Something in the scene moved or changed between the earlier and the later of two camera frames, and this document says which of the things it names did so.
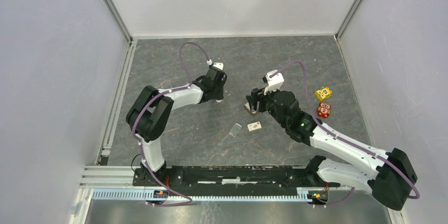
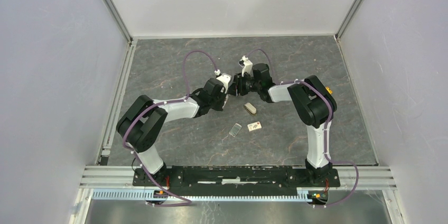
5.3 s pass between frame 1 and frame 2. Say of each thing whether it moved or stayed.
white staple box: stayed
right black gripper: moved
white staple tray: stayed
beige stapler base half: stayed
